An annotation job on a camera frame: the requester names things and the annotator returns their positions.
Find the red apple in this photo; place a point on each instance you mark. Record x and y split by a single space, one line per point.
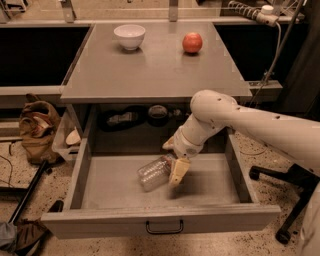
192 42

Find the brown fabric bag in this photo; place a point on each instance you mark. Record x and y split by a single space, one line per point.
38 125

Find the clear plastic water bottle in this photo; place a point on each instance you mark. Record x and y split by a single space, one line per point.
156 173

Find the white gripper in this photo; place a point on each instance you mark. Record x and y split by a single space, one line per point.
183 146

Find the white ribbed hose fixture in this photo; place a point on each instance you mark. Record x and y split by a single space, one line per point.
264 15

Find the black tape roll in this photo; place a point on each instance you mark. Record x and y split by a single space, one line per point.
158 115

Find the grey open drawer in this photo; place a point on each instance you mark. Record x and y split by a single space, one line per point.
105 197

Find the black pole on floor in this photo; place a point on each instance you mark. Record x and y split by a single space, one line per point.
44 166

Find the grey counter cabinet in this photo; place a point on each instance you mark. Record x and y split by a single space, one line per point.
160 71

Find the white ceramic bowl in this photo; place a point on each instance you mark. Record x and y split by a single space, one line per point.
130 36

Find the black object behind drawer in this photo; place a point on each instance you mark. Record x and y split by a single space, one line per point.
112 120

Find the black drawer handle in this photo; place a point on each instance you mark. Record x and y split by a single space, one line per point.
164 228

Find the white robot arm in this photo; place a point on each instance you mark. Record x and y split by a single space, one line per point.
294 138

